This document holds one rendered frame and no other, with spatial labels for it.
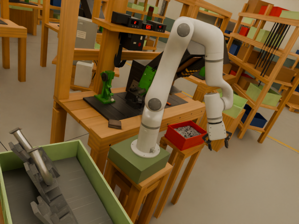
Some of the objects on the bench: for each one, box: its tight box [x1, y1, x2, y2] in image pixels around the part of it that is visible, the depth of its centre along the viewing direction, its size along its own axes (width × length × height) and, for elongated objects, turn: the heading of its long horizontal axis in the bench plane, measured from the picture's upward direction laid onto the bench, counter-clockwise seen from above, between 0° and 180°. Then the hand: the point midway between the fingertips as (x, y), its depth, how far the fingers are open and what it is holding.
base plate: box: [83, 92, 189, 121], centre depth 221 cm, size 42×110×2 cm, turn 109°
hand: (218, 147), depth 127 cm, fingers open, 8 cm apart
